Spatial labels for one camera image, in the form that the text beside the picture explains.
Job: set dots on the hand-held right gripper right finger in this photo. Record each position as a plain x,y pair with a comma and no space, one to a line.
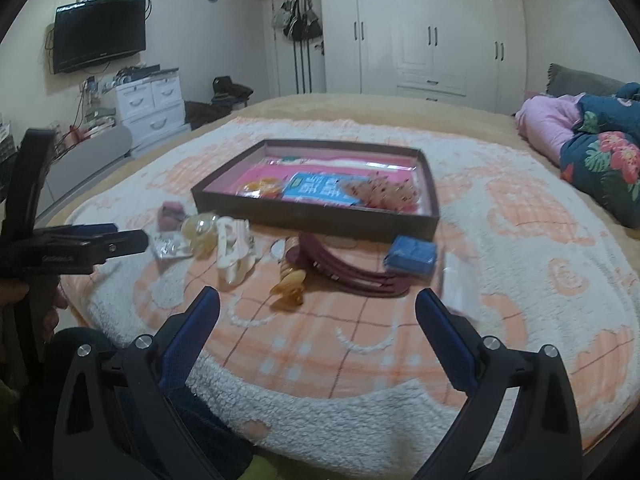
445,330

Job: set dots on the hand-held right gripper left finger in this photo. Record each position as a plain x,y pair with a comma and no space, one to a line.
200,320

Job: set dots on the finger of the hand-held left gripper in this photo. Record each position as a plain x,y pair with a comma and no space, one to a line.
125,245
85,231

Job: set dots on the earring card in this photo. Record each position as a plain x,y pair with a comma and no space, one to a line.
170,247

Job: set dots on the white claw hair clip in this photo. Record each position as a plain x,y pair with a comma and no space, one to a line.
232,250

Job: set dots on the blue gift box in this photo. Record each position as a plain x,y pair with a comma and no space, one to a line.
412,255

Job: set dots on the maroon curved hair clip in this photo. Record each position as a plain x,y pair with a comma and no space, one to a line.
360,285
350,262

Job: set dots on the dark brown tray box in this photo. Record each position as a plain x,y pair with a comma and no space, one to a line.
320,222

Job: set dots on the person's left hand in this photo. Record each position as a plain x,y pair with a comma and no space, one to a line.
56,302

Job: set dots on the small pink pouch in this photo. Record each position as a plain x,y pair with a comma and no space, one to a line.
170,215

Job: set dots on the grey rounded panel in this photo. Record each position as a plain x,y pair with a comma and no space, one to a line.
85,160

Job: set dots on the clear yellow plastic packet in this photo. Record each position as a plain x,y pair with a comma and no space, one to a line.
200,230

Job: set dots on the white orange checked blanket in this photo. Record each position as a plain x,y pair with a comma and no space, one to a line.
350,340

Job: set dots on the amber hair clip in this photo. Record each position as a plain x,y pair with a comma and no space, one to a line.
290,277

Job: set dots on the cluttered shelf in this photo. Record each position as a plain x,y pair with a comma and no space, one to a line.
95,105

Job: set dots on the orange hair clip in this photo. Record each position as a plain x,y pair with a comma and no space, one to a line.
255,189

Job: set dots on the white drawer cabinet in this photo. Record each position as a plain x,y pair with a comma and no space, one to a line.
150,105

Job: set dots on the peach dotted scrunchie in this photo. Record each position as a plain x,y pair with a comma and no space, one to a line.
380,192

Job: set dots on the pink plastic packet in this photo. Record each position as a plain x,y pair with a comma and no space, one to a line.
270,172

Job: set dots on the dark box on cabinet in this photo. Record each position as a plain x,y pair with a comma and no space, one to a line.
137,72

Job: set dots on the blue printed packet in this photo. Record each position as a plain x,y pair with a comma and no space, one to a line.
315,187

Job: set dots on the black bag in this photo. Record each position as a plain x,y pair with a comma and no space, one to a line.
230,92

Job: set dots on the black television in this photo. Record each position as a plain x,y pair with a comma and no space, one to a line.
100,35

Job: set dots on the dark floral quilt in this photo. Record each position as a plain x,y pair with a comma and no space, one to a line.
605,160

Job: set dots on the white door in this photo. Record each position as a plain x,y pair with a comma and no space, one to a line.
285,70

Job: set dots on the tan bed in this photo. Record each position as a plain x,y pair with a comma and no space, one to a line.
350,105

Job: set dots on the cluster of hanging bags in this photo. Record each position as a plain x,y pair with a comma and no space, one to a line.
297,22

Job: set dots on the grey pillow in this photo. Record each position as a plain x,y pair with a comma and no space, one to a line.
580,80

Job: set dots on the white wardrobe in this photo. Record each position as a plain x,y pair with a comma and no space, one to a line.
450,10

